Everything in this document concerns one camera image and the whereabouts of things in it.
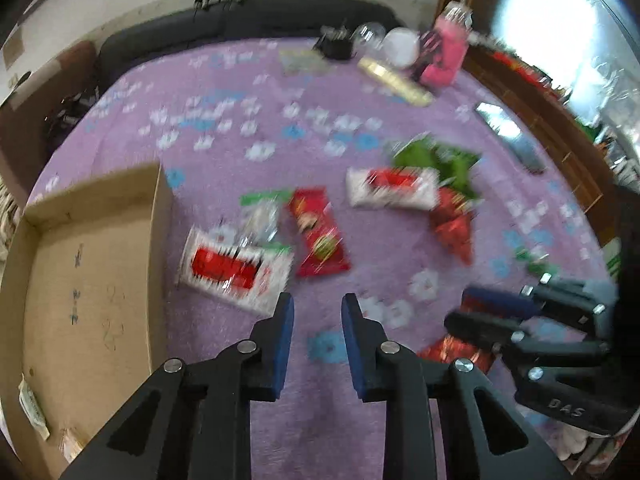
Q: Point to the dark glossy phone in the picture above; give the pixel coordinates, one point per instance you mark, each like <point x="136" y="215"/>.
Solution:
<point x="510" y="132"/>

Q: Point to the white and red snack packet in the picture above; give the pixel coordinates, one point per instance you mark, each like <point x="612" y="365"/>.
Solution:
<point x="225" y="270"/>
<point x="395" y="187"/>

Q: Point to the greenish booklet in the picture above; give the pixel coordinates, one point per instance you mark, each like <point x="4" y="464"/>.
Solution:
<point x="302" y="62"/>

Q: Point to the purple floral blanket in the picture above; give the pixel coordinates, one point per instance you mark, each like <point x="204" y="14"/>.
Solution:
<point x="320" y="125"/>

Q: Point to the paper notice on wall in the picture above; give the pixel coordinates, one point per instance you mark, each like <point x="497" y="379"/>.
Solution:
<point x="14" y="51"/>

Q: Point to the red pyramid snack packet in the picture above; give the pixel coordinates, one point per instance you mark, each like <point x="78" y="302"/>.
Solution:
<point x="455" y="225"/>

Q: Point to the wooden glass-panel door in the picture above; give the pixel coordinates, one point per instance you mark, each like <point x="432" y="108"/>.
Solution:
<point x="530" y="110"/>

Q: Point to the clear green-topped pastry packet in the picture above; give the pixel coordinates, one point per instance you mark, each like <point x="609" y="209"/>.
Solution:
<point x="262" y="220"/>

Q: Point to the pink bottle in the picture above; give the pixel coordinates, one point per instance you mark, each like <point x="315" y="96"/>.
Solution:
<point x="445" y="55"/>

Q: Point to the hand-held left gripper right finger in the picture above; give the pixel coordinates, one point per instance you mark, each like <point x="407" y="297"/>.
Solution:
<point x="352" y="347"/>

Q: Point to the small green-clear candy packet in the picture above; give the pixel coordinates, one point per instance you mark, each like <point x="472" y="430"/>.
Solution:
<point x="535" y="260"/>

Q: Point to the brown armchair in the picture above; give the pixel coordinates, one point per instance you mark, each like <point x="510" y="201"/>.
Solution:
<point x="45" y="100"/>

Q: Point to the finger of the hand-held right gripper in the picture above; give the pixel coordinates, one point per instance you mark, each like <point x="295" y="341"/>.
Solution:
<point x="500" y="301"/>
<point x="480" y="327"/>

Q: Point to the yellow packet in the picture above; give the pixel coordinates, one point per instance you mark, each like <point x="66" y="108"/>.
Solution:
<point x="395" y="81"/>

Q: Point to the green snack packet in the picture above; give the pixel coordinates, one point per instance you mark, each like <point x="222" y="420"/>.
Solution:
<point x="457" y="170"/>
<point x="415" y="155"/>

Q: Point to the large red snack packet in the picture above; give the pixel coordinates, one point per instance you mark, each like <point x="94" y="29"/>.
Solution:
<point x="450" y="350"/>

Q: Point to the black items on seat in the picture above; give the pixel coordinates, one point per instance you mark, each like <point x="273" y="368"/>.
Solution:
<point x="75" y="107"/>

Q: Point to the small black object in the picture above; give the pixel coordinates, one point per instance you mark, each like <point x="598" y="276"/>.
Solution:
<point x="336" y="44"/>

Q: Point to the shallow cardboard box tray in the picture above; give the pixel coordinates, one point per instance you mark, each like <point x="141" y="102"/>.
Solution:
<point x="80" y="280"/>

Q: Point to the patterned brown blanket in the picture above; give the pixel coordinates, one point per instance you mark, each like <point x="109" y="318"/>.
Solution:
<point x="9" y="220"/>

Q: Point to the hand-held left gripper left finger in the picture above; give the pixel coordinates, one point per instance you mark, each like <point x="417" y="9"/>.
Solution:
<point x="281" y="345"/>

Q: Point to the black leather sofa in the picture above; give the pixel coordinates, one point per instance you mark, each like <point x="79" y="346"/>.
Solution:
<point x="240" y="20"/>

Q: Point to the beige long snack packet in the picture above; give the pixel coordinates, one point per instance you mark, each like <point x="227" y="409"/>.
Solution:
<point x="34" y="407"/>

